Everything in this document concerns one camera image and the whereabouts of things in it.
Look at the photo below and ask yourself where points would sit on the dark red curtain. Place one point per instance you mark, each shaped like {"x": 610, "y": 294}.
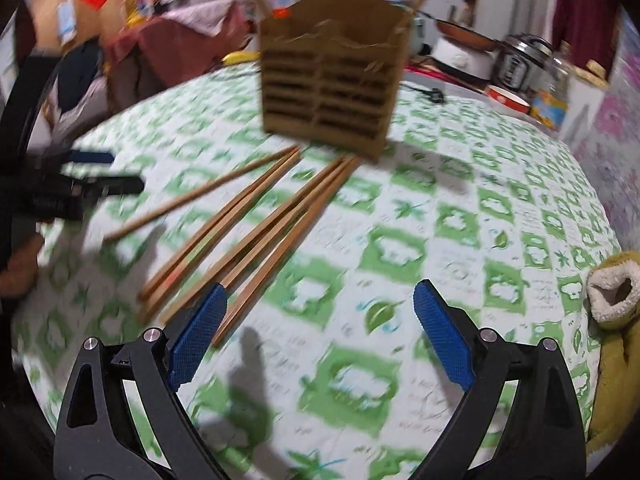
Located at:
{"x": 589, "y": 27}

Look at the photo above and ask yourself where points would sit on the clear plastic oil bottle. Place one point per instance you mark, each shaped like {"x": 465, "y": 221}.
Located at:
{"x": 550, "y": 101}

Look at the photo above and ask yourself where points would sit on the yellow handled tool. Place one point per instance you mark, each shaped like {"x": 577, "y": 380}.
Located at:
{"x": 240, "y": 57}

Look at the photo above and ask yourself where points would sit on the wooden chopstick on table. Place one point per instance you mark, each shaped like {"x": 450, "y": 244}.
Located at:
{"x": 231, "y": 266}
{"x": 181, "y": 265}
{"x": 190, "y": 196}
{"x": 286, "y": 235}

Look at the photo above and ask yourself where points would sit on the yellow green plush slipper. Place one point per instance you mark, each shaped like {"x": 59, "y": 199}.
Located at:
{"x": 613, "y": 293}

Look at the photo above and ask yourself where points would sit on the wooden utensil holder box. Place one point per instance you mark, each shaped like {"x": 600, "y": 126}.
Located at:
{"x": 330, "y": 71}

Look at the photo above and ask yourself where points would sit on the green white patterned tablecloth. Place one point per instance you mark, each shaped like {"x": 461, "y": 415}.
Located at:
{"x": 329, "y": 376}

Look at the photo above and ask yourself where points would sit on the brown frying pan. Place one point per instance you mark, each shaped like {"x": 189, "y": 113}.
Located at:
{"x": 468, "y": 37}

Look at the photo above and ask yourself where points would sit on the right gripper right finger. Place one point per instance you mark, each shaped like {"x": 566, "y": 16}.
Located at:
{"x": 543, "y": 437}

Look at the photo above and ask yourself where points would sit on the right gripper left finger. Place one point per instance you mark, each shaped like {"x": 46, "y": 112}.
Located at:
{"x": 96, "y": 437}

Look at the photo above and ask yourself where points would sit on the person left hand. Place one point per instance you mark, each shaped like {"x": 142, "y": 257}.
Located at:
{"x": 22, "y": 269}

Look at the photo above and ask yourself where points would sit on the silver black pressure cooker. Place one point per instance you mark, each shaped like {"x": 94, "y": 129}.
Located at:
{"x": 520, "y": 62}

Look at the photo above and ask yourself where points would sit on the floral plastic wall cover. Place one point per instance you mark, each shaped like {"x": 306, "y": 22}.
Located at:
{"x": 609, "y": 152}

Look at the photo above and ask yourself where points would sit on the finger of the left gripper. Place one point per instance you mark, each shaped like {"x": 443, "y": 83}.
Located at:
{"x": 98, "y": 187}
{"x": 90, "y": 157}

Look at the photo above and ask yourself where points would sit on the red cloth covered table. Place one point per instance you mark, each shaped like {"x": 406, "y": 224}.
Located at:
{"x": 171, "y": 49}

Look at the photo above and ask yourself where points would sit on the red white bowl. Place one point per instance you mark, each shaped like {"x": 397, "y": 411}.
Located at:
{"x": 506, "y": 102}

